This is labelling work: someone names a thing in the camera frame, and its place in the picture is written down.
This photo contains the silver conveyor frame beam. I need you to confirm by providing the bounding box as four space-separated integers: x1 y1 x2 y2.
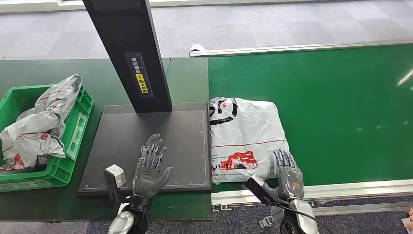
311 202 413 217

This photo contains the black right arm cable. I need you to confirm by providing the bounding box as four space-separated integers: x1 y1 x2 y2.
271 200 335 234

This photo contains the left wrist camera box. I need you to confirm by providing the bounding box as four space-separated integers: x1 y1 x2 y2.
103 164 127 204

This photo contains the yellow sticker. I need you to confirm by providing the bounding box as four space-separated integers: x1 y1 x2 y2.
135 73 150 95

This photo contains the grey metal bracket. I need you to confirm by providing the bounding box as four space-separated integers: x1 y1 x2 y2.
259 206 286 229

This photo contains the silver conveyor side rail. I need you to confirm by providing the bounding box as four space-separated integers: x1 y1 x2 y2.
189 39 413 58
211 179 413 207

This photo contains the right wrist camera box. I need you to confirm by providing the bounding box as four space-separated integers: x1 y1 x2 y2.
244 174 278 207

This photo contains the black machine column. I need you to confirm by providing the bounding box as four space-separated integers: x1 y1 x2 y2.
82 0 172 114

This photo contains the green conveyor belt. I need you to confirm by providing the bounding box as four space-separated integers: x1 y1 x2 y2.
208 43 413 194

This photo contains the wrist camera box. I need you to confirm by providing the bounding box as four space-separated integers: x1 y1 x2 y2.
244 174 278 207
103 164 127 204

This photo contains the black ruler label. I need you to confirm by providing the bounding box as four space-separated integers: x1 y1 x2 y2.
125 51 155 98

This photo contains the grey crumpled courier bag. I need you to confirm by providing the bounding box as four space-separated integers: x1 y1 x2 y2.
16 74 83 137
0 111 67 172

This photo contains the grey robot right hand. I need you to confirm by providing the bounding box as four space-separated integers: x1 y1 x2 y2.
263 149 305 201

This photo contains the green plastic crate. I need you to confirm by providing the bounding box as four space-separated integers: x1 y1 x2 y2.
0 84 94 194

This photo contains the black machine platform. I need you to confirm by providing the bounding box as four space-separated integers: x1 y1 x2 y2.
76 102 213 197

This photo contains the white courier bag red print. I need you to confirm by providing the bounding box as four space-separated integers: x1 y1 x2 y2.
209 97 290 185

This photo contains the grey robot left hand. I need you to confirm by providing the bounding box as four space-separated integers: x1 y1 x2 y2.
132 133 174 198

